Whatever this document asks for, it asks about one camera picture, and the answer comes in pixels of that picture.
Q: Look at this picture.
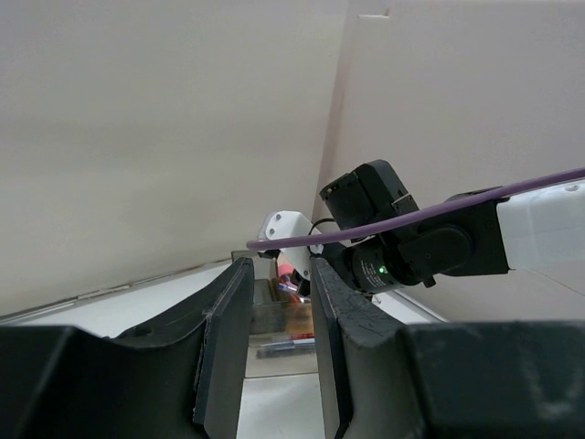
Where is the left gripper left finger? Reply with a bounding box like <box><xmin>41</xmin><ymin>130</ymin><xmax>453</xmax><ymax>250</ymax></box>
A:
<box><xmin>109</xmin><ymin>258</ymin><xmax>254</xmax><ymax>438</ymax></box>

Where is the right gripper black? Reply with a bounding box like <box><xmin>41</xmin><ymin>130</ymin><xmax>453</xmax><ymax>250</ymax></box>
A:
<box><xmin>319</xmin><ymin>159</ymin><xmax>434</xmax><ymax>295</ymax></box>

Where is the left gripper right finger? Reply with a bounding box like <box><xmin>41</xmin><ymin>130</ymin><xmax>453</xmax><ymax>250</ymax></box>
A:
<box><xmin>311</xmin><ymin>258</ymin><xmax>411</xmax><ymax>438</ymax></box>

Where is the black blue gel pen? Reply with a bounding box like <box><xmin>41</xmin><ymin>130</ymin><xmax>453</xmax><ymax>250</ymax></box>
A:
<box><xmin>256</xmin><ymin>341</ymin><xmax>315</xmax><ymax>359</ymax></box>

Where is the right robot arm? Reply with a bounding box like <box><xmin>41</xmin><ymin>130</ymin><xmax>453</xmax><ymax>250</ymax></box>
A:
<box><xmin>320</xmin><ymin>160</ymin><xmax>584</xmax><ymax>294</ymax></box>

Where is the clear plastic desk organizer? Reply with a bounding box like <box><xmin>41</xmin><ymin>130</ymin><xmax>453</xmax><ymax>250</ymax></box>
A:
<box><xmin>231</xmin><ymin>250</ymin><xmax>317</xmax><ymax>379</ymax></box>

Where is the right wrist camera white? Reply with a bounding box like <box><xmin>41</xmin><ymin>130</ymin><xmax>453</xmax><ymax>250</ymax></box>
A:
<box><xmin>258</xmin><ymin>210</ymin><xmax>324</xmax><ymax>303</ymax></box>

